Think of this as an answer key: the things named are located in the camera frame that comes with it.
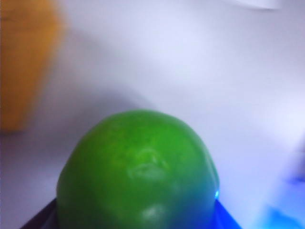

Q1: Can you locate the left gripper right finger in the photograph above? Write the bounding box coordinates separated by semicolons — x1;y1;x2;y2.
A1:
213;199;244;229

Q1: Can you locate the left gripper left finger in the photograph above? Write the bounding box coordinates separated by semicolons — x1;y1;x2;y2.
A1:
18;198;59;229

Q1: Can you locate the green apple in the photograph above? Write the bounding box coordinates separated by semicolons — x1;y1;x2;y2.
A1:
56;109;220;229

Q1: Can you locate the yellow paper bag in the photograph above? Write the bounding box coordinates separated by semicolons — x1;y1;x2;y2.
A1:
0;0;65;133

